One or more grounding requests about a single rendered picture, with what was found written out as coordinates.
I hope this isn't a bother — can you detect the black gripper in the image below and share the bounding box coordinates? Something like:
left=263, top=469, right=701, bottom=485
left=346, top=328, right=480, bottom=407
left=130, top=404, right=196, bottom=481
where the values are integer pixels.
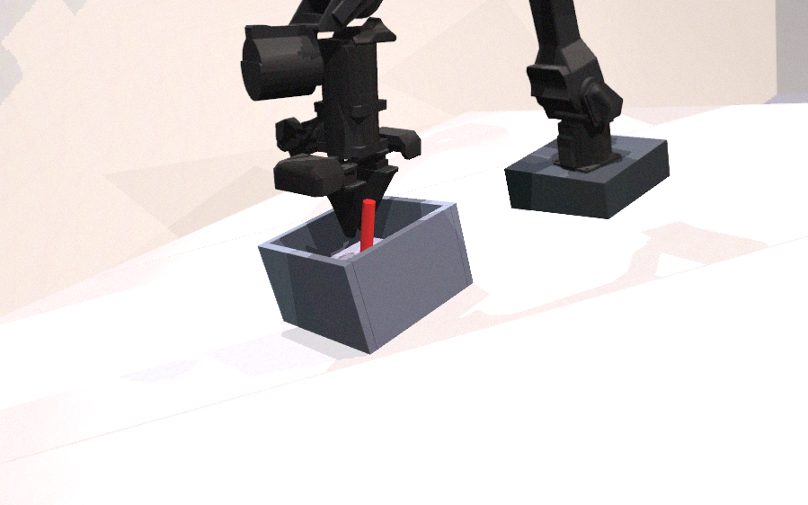
left=273, top=90, right=422, bottom=238

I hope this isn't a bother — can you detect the white plate with hole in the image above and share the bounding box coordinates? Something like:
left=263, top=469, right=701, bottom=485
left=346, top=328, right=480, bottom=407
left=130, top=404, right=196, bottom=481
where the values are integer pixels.
left=331, top=237, right=384, bottom=261

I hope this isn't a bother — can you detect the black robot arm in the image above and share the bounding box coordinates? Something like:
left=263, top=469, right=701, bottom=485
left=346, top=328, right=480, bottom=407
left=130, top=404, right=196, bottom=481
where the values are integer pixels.
left=241, top=0, right=623, bottom=173

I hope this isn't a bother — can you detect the red peg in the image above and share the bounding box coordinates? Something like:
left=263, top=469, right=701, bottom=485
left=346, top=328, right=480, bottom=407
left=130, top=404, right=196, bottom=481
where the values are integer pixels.
left=360, top=199, right=376, bottom=252

